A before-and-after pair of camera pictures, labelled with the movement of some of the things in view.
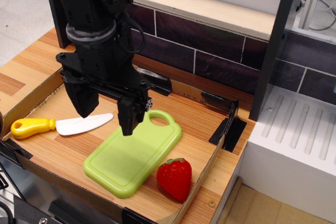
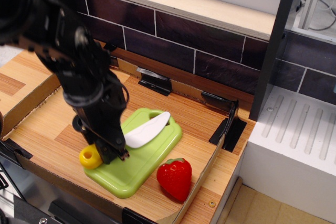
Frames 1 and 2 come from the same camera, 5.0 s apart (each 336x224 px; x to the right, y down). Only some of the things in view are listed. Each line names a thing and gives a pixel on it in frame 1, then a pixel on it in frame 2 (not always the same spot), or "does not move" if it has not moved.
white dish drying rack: [291, 152] does not move
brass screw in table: [212, 203] does not move
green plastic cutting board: [124, 164] does not move
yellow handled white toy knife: [23, 127] -> [90, 157]
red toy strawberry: [175, 175] does not move
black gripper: [109, 69] -> [101, 125]
